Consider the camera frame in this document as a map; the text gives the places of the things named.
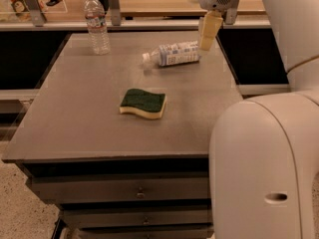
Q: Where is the blue label plastic bottle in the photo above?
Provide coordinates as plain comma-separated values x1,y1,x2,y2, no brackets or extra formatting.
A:
143,41,200,67

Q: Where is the grey shelf post right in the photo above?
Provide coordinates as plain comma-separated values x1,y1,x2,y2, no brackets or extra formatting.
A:
224,8,237,25

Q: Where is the green yellow sponge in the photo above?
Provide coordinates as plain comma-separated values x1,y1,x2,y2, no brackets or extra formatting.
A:
120,89,166,120

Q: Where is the clear plastic water bottle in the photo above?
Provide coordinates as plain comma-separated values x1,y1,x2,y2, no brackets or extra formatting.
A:
84,0,111,55

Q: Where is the grey shelf post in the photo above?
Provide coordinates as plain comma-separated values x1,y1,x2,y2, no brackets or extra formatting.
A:
108,0,122,26
25,0,46,27
224,8,237,25

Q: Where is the grey metal drawer cabinet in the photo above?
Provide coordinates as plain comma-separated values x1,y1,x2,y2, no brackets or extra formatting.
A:
4,32,240,239

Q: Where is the small black object on shelf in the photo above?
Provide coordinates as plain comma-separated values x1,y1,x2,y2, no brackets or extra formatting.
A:
46,0,61,7

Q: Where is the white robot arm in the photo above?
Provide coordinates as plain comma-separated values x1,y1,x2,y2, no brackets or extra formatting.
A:
209,0,319,239

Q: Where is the colourful package on shelf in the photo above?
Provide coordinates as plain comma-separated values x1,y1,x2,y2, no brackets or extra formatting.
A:
0,0,47,22

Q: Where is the grey shelf post middle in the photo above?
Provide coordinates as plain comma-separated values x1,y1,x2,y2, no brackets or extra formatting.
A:
108,0,122,26

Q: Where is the grey shelf post left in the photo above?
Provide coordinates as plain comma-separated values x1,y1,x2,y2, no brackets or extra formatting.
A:
25,0,46,27

